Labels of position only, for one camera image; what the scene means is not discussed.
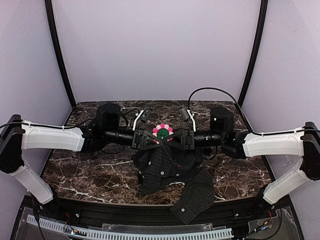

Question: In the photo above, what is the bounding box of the black corner frame post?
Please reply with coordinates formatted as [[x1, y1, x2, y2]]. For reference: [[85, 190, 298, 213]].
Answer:
[[44, 0, 76, 108], [238, 0, 269, 107]]

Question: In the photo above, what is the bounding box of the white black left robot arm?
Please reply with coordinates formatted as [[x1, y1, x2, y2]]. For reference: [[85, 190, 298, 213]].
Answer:
[[0, 103, 174, 205]]

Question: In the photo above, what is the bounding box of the black front frame rail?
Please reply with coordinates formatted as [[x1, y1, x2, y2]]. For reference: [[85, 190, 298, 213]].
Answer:
[[60, 197, 255, 226]]

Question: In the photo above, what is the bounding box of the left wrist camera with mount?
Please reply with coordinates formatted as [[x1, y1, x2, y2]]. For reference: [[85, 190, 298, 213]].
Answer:
[[132, 107, 153, 131]]

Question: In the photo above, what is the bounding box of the pink white beaded brooch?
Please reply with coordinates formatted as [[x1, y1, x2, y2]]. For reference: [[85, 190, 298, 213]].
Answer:
[[152, 123, 174, 140]]

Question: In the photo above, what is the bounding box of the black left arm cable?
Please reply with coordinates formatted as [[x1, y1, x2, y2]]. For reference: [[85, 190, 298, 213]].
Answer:
[[84, 107, 141, 154]]

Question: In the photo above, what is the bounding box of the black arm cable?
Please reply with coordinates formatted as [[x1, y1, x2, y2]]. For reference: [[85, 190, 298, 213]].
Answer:
[[84, 107, 141, 154], [187, 87, 263, 137]]

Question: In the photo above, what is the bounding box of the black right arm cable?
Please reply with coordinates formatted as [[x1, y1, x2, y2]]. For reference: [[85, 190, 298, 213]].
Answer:
[[187, 87, 263, 137]]

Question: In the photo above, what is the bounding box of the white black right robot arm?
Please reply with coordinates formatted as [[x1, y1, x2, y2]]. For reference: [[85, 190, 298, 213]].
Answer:
[[152, 107, 320, 205]]

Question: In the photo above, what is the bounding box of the black pinstriped garment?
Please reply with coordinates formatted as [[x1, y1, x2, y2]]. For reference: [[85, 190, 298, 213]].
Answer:
[[131, 145, 214, 225]]

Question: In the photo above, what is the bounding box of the black left corner frame post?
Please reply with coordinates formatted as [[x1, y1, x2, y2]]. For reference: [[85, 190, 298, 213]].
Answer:
[[44, 0, 76, 108]]

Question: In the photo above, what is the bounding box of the white slotted cable duct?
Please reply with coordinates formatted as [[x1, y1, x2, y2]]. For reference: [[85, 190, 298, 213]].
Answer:
[[22, 214, 234, 240]]

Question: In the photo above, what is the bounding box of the black right corner frame post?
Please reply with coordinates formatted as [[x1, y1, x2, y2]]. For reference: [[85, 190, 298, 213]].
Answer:
[[238, 0, 269, 107]]

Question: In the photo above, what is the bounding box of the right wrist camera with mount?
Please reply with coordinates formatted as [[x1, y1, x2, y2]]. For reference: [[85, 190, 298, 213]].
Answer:
[[178, 105, 197, 132]]

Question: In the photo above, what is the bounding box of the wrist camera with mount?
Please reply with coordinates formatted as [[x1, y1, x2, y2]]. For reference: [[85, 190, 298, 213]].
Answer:
[[132, 107, 153, 131], [178, 105, 197, 132]]

